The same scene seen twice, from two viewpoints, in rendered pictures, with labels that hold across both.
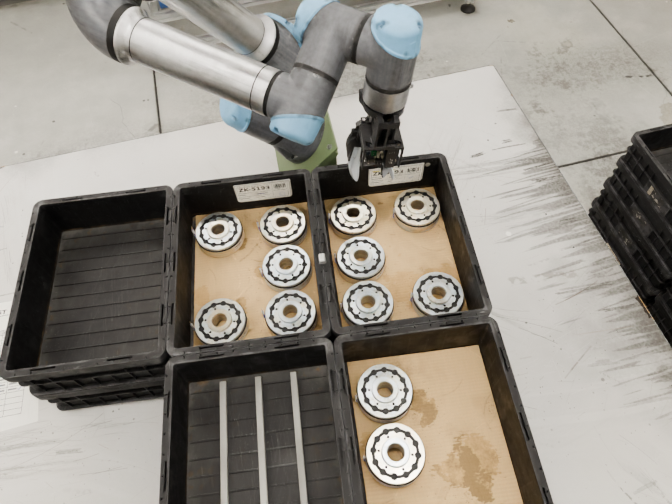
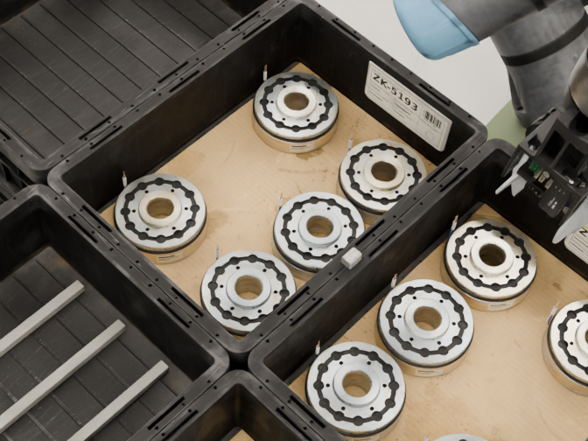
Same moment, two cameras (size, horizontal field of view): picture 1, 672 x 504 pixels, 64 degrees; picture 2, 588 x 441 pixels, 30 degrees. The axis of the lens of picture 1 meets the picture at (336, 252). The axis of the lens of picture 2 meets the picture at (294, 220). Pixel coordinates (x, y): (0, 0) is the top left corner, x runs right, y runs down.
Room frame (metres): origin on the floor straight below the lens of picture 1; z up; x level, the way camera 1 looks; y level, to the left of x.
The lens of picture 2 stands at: (0.07, -0.33, 1.88)
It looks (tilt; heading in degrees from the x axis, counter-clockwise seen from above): 57 degrees down; 43
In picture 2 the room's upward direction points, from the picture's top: 5 degrees clockwise
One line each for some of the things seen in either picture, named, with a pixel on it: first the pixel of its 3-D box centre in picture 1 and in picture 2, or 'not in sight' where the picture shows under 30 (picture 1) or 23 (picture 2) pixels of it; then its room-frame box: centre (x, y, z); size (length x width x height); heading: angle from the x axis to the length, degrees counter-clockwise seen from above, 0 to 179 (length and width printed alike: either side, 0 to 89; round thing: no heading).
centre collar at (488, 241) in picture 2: (353, 213); (492, 255); (0.69, -0.04, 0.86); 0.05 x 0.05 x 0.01
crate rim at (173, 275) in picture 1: (246, 255); (273, 160); (0.57, 0.18, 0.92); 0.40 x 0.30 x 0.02; 4
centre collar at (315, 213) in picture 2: (286, 264); (319, 227); (0.57, 0.11, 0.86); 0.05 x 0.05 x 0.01
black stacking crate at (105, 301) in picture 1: (106, 286); (97, 42); (0.55, 0.48, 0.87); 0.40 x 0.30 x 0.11; 4
